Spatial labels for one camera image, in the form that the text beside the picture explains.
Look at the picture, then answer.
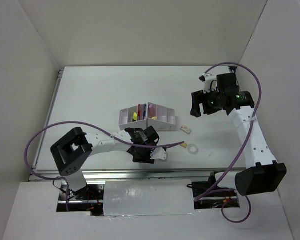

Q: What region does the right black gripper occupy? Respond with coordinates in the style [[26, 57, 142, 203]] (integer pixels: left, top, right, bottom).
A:
[[190, 86, 224, 117]]

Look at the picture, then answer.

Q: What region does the white staples box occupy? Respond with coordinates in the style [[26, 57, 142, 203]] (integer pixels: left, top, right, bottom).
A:
[[180, 124, 192, 135]]

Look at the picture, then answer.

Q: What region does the black yellow highlighter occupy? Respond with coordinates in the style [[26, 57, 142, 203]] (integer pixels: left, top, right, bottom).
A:
[[132, 112, 138, 122]]

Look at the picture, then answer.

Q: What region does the tan eraser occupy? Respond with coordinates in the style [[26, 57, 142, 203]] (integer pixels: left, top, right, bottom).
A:
[[180, 142, 188, 148]]

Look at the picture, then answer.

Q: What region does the red pen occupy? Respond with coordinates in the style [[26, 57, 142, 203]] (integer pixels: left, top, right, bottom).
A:
[[137, 104, 142, 121]]

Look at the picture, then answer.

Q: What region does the clear tape roll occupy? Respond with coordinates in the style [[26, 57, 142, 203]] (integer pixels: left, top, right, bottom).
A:
[[187, 143, 199, 155]]

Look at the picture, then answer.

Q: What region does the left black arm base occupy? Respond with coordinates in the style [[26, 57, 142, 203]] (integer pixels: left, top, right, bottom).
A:
[[52, 181, 105, 217]]

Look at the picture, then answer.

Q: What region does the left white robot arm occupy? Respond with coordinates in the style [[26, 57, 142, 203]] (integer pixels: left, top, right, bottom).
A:
[[50, 126, 168, 200]]

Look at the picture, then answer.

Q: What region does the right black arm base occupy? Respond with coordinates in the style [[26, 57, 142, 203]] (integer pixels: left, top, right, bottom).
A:
[[187, 171, 241, 210]]

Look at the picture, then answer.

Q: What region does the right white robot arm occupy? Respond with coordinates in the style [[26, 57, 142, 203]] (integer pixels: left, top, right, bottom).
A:
[[190, 73, 287, 196]]

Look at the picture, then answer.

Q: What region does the right white divided organizer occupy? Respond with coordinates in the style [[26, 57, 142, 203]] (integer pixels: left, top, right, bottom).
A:
[[147, 102, 177, 132]]

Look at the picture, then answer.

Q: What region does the white divided organizer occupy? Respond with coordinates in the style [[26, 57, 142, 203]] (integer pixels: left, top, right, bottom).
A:
[[118, 103, 148, 130], [147, 102, 177, 132]]

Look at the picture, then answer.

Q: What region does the left white divided organizer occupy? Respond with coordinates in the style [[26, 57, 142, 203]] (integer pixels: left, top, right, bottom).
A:
[[118, 103, 148, 130]]

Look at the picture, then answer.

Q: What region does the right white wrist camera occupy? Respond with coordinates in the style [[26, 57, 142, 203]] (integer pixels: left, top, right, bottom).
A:
[[199, 73, 218, 93]]

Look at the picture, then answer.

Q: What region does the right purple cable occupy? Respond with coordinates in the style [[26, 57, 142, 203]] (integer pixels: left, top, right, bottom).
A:
[[193, 61, 263, 223]]

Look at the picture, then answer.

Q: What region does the purple cable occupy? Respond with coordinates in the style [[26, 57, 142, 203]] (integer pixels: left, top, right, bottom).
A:
[[193, 61, 263, 223], [23, 121, 185, 181]]

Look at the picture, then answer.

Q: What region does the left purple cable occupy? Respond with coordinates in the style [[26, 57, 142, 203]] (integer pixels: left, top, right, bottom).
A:
[[23, 121, 185, 181]]

